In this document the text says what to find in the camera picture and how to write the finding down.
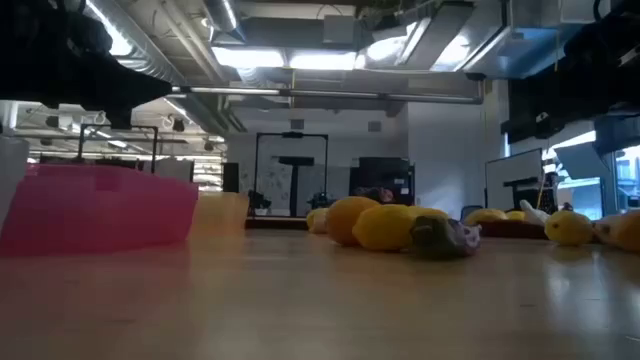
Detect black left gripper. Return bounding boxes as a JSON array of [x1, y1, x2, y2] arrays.
[[47, 47, 175, 132]]

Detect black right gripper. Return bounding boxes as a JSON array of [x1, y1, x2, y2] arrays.
[[505, 74, 601, 147]]

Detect pale yellow lemon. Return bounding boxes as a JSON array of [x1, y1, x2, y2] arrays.
[[463, 207, 509, 226]]

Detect red pepper green stem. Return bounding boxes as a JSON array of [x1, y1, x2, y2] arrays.
[[409, 214, 482, 260]]

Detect orange-yellow lemon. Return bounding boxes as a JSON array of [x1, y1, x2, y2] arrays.
[[325, 195, 382, 247]]

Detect whiteboard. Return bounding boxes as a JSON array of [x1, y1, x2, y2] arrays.
[[483, 148, 545, 211]]

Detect ceiling light panel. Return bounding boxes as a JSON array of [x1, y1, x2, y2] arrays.
[[212, 46, 286, 70], [288, 49, 359, 71]]

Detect blue office chair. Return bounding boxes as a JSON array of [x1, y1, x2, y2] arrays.
[[459, 204, 485, 224]]

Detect black speaker box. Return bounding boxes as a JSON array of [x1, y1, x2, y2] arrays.
[[222, 162, 240, 194]]

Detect pink plastic basket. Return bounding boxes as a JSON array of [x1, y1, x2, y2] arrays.
[[0, 162, 200, 257]]

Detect orange plastic basket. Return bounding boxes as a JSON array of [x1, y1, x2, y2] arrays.
[[189, 192, 250, 241]]

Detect clear plastic basket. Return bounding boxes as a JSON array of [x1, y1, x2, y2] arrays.
[[0, 134, 30, 236]]

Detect black cabinet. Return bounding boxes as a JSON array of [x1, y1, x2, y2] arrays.
[[348, 156, 416, 207]]

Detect grey ceiling pipe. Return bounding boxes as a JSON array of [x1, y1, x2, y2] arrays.
[[167, 85, 485, 106]]

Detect person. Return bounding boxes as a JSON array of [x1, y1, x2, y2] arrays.
[[353, 185, 397, 205]]

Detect silver round ventilation duct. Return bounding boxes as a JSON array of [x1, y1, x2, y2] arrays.
[[87, 0, 189, 86]]

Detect silver rectangular ventilation duct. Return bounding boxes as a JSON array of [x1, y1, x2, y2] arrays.
[[357, 0, 506, 72]]

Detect black metal frame station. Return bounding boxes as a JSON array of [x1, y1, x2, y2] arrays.
[[253, 131, 330, 219]]

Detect black metal table frame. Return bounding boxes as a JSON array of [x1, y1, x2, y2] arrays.
[[244, 215, 601, 242]]

